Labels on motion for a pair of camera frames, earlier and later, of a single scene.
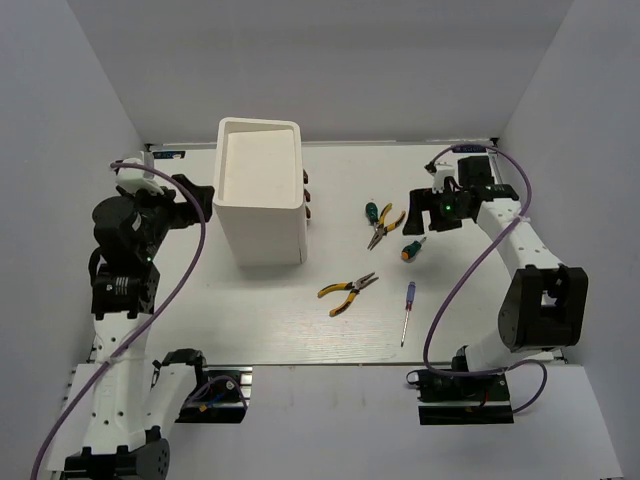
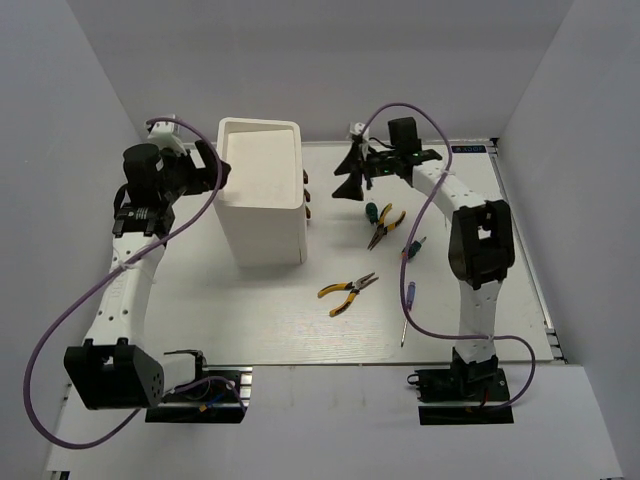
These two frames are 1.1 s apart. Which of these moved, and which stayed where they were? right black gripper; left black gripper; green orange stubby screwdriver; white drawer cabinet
Moved: right black gripper; left black gripper
Stayed: white drawer cabinet; green orange stubby screwdriver
